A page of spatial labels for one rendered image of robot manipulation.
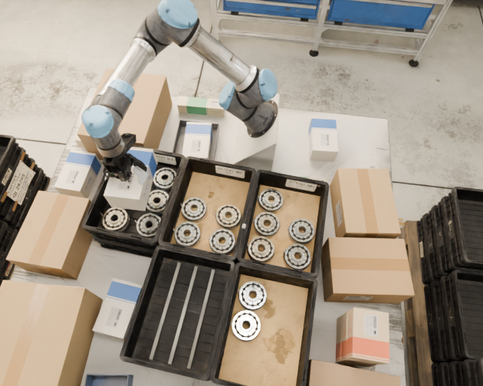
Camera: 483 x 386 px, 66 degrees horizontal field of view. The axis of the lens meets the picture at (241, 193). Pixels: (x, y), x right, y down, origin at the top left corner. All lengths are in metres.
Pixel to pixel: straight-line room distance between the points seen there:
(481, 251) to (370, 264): 0.81
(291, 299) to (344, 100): 1.99
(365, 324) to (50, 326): 1.06
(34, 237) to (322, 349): 1.19
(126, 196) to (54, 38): 2.65
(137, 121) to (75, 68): 1.75
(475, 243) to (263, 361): 1.28
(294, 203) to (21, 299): 1.08
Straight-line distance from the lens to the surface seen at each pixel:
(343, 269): 1.50
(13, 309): 1.57
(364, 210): 1.61
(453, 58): 3.79
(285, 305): 1.45
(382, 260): 1.55
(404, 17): 3.27
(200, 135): 1.80
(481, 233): 2.26
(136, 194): 1.28
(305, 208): 1.59
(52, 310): 1.50
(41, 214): 1.70
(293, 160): 1.85
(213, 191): 1.60
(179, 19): 1.33
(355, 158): 1.93
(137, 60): 1.37
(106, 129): 1.06
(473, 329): 2.20
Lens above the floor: 2.24
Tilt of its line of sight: 63 degrees down
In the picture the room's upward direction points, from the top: 2 degrees clockwise
